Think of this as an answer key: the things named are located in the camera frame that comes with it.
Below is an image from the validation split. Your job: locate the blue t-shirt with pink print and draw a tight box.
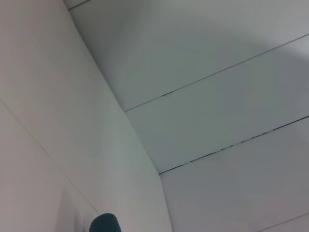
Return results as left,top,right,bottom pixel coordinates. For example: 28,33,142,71
89,213,121,232

